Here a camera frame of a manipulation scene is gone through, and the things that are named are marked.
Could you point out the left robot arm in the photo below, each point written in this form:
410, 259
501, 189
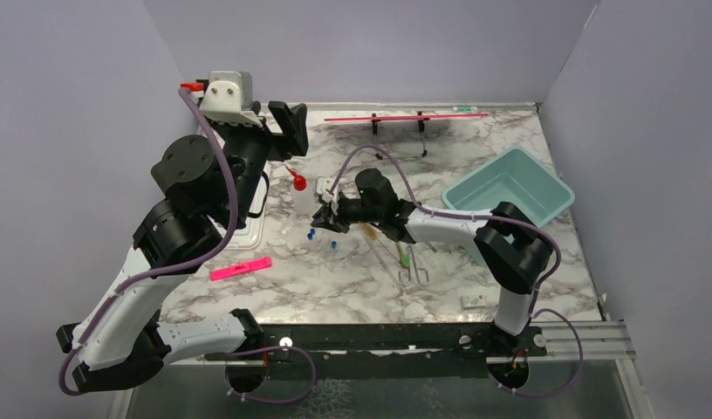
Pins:
208, 181

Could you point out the red-capped wash bottle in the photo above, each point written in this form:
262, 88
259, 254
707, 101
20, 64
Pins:
299, 183

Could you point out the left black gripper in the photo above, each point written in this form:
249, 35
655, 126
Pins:
291, 122

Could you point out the teal plastic bin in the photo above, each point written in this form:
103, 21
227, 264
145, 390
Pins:
514, 176

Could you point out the small green-white tube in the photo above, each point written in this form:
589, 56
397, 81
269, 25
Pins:
465, 109

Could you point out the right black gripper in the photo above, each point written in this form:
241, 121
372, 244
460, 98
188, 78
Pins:
327, 217

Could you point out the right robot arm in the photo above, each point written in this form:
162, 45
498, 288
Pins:
513, 248

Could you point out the white plastic lid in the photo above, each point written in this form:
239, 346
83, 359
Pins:
249, 237

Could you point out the metal scissors forceps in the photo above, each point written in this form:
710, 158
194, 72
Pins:
415, 274

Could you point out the glass stirring rod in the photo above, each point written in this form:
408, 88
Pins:
383, 263

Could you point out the brown bottle brush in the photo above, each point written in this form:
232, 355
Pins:
369, 231

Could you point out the red rod on stand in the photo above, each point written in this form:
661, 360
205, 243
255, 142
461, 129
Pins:
406, 117

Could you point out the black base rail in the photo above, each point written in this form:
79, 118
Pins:
379, 351

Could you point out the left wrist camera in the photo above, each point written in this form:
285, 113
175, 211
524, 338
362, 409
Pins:
228, 99

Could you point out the small white label box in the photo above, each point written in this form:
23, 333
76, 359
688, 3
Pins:
472, 302

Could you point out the green handled tool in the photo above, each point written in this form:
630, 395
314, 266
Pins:
403, 256

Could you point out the black wire stand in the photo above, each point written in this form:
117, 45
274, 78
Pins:
400, 139

